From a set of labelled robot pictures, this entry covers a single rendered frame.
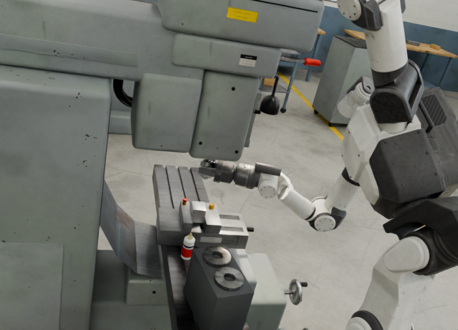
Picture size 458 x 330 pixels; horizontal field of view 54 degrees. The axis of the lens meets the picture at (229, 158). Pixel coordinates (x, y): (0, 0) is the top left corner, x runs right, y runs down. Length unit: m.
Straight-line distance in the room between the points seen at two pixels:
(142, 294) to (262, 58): 0.95
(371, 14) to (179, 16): 0.52
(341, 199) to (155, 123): 0.73
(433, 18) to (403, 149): 8.72
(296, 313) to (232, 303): 1.68
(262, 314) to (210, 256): 0.62
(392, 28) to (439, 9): 8.88
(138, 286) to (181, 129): 0.62
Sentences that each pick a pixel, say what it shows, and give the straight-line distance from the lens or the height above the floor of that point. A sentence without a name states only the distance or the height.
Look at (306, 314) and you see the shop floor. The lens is 3.04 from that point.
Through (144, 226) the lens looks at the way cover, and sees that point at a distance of 1.94.
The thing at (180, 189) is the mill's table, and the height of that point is 0.90.
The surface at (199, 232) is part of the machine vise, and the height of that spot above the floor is 0.99.
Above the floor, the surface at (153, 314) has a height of 0.66.
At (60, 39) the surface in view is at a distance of 1.35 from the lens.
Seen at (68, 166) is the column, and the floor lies 1.33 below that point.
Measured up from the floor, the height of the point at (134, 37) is 1.70.
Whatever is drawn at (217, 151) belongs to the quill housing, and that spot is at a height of 1.36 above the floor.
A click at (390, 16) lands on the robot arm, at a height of 1.92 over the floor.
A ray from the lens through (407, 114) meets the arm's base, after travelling 1.25.
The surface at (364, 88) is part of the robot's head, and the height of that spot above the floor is 1.67.
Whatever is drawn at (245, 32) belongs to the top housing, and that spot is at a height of 1.76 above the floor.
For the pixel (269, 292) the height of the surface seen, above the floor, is 0.72.
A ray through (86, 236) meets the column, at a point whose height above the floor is 1.08.
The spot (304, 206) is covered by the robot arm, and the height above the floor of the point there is 1.17.
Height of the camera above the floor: 2.01
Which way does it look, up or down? 26 degrees down
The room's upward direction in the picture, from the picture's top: 13 degrees clockwise
